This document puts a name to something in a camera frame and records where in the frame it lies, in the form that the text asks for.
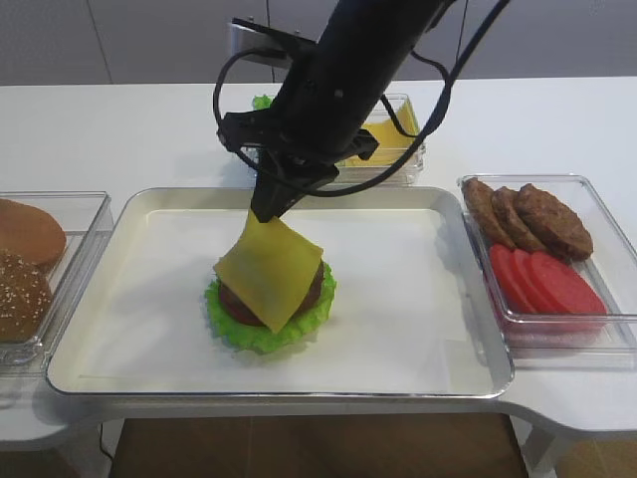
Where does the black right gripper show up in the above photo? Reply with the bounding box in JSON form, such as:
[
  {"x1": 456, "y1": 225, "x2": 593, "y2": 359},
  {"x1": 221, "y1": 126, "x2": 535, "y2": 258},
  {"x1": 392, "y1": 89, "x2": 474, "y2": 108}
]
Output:
[{"x1": 217, "y1": 54, "x2": 389, "y2": 222}]

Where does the yellow cheese slice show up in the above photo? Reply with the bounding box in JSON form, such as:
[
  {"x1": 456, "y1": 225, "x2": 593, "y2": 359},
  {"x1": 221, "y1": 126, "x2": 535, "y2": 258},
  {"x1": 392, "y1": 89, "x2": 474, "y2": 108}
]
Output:
[{"x1": 214, "y1": 211, "x2": 323, "y2": 334}]

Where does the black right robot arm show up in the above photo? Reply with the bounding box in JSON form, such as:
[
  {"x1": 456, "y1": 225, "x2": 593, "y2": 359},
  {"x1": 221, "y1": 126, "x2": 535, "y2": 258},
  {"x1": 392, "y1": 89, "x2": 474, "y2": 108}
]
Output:
[{"x1": 216, "y1": 1, "x2": 450, "y2": 223}]

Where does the green lettuce in container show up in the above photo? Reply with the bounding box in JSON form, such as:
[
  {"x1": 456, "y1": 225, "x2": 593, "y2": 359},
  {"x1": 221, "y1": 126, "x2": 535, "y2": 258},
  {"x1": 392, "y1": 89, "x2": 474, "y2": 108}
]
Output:
[{"x1": 252, "y1": 95, "x2": 274, "y2": 111}]

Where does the flat yellow cheese slices stack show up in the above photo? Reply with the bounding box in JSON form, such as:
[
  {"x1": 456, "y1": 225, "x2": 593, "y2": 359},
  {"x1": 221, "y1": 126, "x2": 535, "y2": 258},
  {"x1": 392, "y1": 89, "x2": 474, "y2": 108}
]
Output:
[{"x1": 338, "y1": 94, "x2": 420, "y2": 167}]

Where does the clear lettuce cheese container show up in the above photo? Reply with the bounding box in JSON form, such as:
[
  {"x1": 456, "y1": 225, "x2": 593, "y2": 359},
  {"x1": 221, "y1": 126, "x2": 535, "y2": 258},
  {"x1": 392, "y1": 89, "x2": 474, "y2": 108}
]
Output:
[{"x1": 244, "y1": 93, "x2": 427, "y2": 189}]

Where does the green lettuce leaf under patty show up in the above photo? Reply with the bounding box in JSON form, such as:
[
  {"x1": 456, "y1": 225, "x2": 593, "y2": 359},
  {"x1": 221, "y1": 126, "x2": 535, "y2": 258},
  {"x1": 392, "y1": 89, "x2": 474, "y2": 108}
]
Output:
[{"x1": 205, "y1": 264, "x2": 336, "y2": 354}]

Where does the brown meat patty on tray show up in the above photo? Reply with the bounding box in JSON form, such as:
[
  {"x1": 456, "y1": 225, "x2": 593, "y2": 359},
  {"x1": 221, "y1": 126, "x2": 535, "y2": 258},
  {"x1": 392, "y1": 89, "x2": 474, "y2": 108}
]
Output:
[{"x1": 218, "y1": 261, "x2": 325, "y2": 328}]

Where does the silver metal tray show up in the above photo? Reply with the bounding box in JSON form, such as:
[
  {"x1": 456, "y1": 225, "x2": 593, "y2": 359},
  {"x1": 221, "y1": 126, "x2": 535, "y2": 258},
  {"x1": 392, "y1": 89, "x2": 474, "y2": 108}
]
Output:
[{"x1": 47, "y1": 187, "x2": 514, "y2": 398}]

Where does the white paper tray liner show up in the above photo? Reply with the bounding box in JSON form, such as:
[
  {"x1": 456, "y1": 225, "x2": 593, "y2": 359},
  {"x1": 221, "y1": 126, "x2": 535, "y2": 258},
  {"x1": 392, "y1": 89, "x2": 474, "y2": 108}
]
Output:
[{"x1": 65, "y1": 210, "x2": 491, "y2": 394}]

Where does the left brown patty in container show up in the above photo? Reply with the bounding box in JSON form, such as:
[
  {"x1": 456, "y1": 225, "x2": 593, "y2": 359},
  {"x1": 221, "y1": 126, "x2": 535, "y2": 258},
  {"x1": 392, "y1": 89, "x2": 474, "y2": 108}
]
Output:
[{"x1": 461, "y1": 177, "x2": 516, "y2": 250}]

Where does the brown patty in container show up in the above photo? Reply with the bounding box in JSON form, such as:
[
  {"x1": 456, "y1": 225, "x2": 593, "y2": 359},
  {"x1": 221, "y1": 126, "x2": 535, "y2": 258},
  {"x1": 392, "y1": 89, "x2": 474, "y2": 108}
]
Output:
[
  {"x1": 514, "y1": 183, "x2": 594, "y2": 261},
  {"x1": 492, "y1": 186, "x2": 547, "y2": 253},
  {"x1": 461, "y1": 177, "x2": 516, "y2": 250}
]

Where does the middle brown patty in container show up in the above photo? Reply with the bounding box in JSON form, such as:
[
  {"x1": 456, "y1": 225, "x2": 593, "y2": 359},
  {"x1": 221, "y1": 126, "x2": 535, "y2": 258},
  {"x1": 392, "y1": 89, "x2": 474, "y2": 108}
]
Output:
[{"x1": 492, "y1": 186, "x2": 547, "y2": 253}]

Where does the clear bun container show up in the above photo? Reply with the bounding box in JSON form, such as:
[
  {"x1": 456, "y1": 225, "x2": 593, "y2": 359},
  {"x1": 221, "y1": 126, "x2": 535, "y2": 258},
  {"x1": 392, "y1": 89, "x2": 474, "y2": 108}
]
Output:
[{"x1": 1, "y1": 191, "x2": 113, "y2": 373}]

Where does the left red tomato slice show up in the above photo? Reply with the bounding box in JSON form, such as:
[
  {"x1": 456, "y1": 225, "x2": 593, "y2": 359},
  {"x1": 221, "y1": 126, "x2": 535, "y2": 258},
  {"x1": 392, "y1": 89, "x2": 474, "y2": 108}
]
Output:
[{"x1": 489, "y1": 244, "x2": 536, "y2": 314}]

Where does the red tomato slice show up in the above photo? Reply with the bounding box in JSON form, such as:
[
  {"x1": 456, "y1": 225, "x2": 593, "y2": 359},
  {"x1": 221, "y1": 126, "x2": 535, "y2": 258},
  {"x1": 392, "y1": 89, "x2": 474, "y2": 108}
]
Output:
[
  {"x1": 527, "y1": 252, "x2": 607, "y2": 315},
  {"x1": 512, "y1": 249, "x2": 557, "y2": 314},
  {"x1": 489, "y1": 244, "x2": 536, "y2": 314}
]

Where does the plain orange bun bottom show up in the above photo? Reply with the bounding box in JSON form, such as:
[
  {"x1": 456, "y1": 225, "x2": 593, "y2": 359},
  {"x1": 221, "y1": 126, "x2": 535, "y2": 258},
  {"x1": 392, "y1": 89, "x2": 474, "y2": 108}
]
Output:
[{"x1": 1, "y1": 199, "x2": 67, "y2": 273}]

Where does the middle red tomato slice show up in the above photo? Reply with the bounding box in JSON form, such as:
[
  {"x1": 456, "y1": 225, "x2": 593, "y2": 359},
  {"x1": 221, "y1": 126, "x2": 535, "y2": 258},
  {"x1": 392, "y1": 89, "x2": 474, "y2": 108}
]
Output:
[{"x1": 512, "y1": 249, "x2": 557, "y2": 314}]

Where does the right sesame bun top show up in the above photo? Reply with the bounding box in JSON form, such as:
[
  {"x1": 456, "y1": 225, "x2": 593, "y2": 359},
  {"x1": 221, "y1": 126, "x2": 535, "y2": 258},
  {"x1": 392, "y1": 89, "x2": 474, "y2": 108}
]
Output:
[{"x1": 1, "y1": 250, "x2": 52, "y2": 344}]

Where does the right brown patty in container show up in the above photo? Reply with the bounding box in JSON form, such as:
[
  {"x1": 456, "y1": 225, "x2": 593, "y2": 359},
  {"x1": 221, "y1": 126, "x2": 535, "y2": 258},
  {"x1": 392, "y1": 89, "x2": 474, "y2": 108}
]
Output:
[{"x1": 514, "y1": 183, "x2": 594, "y2": 261}]

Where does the clear patty tomato container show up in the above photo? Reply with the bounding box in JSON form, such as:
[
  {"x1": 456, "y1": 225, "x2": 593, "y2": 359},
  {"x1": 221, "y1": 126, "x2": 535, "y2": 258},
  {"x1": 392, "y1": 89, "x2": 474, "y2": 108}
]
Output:
[{"x1": 459, "y1": 174, "x2": 636, "y2": 367}]

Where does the right red tomato slice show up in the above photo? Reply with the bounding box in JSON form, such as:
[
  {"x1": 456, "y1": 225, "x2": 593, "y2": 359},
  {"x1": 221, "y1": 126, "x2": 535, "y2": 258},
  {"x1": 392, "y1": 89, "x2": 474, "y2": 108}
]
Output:
[{"x1": 527, "y1": 252, "x2": 607, "y2": 315}]

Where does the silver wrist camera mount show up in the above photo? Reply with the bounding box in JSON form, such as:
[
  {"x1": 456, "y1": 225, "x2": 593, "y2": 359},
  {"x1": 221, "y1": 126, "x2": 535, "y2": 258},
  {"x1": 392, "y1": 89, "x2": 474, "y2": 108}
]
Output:
[{"x1": 228, "y1": 18, "x2": 317, "y2": 69}]

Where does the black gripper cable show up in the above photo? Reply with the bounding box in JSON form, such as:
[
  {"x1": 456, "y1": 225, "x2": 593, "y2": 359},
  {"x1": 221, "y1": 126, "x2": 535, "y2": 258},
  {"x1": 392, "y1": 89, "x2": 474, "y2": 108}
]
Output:
[{"x1": 213, "y1": 0, "x2": 513, "y2": 196}]

